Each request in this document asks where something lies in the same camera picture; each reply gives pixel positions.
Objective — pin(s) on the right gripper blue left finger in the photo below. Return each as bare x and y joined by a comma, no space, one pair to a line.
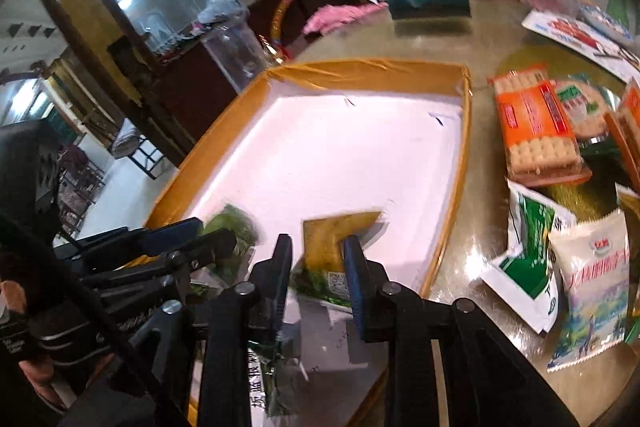
270,278

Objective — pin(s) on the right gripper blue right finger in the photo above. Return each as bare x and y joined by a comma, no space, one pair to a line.
365,278

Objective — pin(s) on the yellow green pea snack packet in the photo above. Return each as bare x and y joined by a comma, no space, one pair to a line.
319,273

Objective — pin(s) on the white green banlangen sachet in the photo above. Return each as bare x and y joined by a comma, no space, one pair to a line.
277,379

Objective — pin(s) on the orange cracker pack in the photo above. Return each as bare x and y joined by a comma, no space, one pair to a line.
541,148
623,125

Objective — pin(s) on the white milk powder bag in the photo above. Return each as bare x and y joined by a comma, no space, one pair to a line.
593,258

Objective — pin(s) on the round green-label cracker pack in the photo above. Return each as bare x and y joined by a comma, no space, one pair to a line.
585,104

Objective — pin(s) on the person's left hand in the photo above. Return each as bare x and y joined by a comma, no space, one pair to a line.
22,346

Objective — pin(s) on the gold-rimmed white tray box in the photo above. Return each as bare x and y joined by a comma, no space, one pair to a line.
324,140

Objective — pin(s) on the gold glitter turntable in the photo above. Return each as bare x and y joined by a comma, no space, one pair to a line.
596,197

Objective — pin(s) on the clear plastic pitcher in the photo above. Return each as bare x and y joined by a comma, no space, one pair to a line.
236,51

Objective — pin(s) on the wooden round-back chair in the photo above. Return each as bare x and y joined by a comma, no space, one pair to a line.
289,19

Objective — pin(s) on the pink cloth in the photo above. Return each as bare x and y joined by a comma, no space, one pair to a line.
331,17

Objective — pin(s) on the printed advertising flyer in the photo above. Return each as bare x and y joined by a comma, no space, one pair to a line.
586,41

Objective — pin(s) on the blue white ceramic dish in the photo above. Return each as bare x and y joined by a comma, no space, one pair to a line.
606,24

